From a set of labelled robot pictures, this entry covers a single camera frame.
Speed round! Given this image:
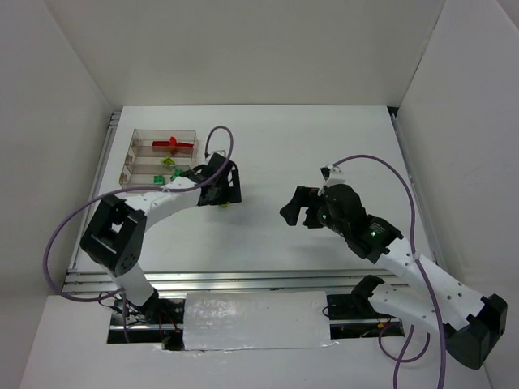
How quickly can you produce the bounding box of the dark green small lego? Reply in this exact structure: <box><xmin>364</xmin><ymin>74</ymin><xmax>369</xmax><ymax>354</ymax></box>
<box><xmin>169</xmin><ymin>169</ymin><xmax>183</xmax><ymax>181</ymax></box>

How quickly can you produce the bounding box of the lime rounded lego brick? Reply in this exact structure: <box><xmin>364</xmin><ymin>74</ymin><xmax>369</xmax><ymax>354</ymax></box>
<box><xmin>161</xmin><ymin>157</ymin><xmax>175</xmax><ymax>167</ymax></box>

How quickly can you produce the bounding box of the red rounded lego brick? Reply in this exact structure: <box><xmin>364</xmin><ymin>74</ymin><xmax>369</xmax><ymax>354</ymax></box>
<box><xmin>169</xmin><ymin>137</ymin><xmax>194</xmax><ymax>155</ymax></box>

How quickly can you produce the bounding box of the green square lego brick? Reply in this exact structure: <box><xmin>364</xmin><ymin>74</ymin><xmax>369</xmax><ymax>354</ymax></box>
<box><xmin>153</xmin><ymin>175</ymin><xmax>165</xmax><ymax>186</ymax></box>

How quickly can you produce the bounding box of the red sloped lego brick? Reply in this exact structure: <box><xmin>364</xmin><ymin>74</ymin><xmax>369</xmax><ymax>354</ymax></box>
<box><xmin>152</xmin><ymin>140</ymin><xmax>170</xmax><ymax>150</ymax></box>

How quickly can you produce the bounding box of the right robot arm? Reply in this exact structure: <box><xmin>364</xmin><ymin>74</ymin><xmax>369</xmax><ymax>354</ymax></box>
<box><xmin>310</xmin><ymin>184</ymin><xmax>508</xmax><ymax>370</ymax></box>

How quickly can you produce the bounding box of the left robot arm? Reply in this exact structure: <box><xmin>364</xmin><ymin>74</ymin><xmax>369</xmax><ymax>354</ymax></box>
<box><xmin>80</xmin><ymin>152</ymin><xmax>242</xmax><ymax>322</ymax></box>

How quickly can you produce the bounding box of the clear three-compartment plastic container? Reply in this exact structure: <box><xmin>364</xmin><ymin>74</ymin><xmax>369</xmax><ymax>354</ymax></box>
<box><xmin>118</xmin><ymin>129</ymin><xmax>198</xmax><ymax>188</ymax></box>

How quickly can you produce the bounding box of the white foil cover plate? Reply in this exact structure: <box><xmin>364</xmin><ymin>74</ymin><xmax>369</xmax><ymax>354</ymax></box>
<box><xmin>183</xmin><ymin>292</ymin><xmax>332</xmax><ymax>351</ymax></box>

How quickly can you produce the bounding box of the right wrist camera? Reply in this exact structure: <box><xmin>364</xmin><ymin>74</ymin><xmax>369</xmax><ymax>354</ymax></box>
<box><xmin>320</xmin><ymin>165</ymin><xmax>345</xmax><ymax>188</ymax></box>

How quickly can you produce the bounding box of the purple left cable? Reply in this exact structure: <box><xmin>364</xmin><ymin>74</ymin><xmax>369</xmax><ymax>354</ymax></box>
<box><xmin>42</xmin><ymin>126</ymin><xmax>235</xmax><ymax>344</ymax></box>

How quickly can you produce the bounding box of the purple cable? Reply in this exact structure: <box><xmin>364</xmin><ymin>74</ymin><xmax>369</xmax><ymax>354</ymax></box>
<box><xmin>42</xmin><ymin>126</ymin><xmax>235</xmax><ymax>344</ymax></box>
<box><xmin>334</xmin><ymin>154</ymin><xmax>449</xmax><ymax>389</ymax></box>

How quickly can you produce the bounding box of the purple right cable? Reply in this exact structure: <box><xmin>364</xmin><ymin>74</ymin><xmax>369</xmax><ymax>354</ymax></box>
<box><xmin>334</xmin><ymin>154</ymin><xmax>449</xmax><ymax>389</ymax></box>

